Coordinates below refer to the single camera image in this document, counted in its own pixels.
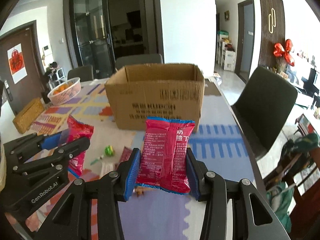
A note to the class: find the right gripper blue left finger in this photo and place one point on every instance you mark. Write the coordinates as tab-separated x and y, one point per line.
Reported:
120	183

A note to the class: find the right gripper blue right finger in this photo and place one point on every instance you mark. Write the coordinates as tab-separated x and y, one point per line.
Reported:
204	184

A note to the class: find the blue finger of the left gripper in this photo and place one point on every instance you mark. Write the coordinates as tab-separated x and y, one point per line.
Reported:
27	146
57	162

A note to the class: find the maroon striped snack bar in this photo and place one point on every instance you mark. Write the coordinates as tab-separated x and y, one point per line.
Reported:
125	155

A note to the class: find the red snack packet blue trim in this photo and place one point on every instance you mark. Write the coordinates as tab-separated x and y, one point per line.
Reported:
162	163

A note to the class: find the small green candy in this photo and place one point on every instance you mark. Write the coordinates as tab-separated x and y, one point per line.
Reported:
109	151

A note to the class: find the colourful patterned tablecloth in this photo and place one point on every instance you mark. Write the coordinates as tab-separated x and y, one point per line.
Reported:
144	198

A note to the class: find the pink plastic basket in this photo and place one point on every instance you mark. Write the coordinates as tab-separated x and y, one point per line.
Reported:
65	91

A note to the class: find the grey chair near basket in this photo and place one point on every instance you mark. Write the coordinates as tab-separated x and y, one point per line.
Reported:
85	73

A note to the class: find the brown cardboard box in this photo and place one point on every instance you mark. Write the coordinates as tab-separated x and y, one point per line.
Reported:
170	91

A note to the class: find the red paper door poster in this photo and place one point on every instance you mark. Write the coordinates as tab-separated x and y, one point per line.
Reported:
16	63

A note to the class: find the dark green dining chair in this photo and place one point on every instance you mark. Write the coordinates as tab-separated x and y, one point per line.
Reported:
263	108

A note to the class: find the grey chair behind box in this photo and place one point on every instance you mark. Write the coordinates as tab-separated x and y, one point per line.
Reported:
138	59

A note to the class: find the white storage shelf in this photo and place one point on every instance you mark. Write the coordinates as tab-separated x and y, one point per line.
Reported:
225	52

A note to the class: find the red bow decoration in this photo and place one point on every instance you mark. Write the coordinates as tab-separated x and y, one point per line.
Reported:
284	51

